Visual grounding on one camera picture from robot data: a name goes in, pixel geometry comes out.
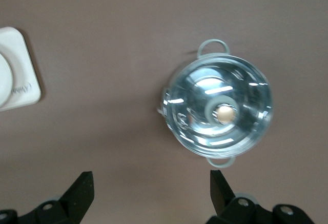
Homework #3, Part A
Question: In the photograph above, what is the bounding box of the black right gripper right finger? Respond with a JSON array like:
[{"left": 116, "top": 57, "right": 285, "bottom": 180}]
[{"left": 208, "top": 169, "right": 317, "bottom": 224}]

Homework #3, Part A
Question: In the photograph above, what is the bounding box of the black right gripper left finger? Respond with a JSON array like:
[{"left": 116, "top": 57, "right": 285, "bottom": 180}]
[{"left": 0, "top": 171, "right": 94, "bottom": 224}]

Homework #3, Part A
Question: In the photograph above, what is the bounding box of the cream round plate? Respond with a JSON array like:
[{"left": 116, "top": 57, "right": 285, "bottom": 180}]
[{"left": 0, "top": 54, "right": 14, "bottom": 108}]

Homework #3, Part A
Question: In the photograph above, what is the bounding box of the cream rabbit print tray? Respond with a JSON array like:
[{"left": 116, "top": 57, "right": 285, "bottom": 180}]
[{"left": 0, "top": 26, "right": 43, "bottom": 112}]

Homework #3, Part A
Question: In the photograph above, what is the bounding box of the glass pot lid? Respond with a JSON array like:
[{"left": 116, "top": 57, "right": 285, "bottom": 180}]
[{"left": 163, "top": 54, "right": 275, "bottom": 158}]

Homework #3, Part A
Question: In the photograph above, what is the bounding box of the pale green electric pot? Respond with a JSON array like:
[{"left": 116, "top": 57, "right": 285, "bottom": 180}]
[{"left": 155, "top": 38, "right": 277, "bottom": 170}]

